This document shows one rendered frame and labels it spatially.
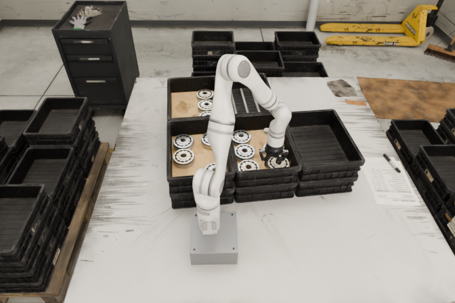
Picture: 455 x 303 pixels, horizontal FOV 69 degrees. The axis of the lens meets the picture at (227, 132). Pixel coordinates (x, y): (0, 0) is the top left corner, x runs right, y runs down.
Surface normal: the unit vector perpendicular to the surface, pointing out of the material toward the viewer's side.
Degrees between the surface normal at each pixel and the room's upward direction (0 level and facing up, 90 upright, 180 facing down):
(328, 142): 0
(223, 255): 90
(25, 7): 90
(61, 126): 0
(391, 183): 0
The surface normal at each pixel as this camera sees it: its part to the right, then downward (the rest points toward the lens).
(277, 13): 0.03, 0.67
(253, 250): 0.02, -0.74
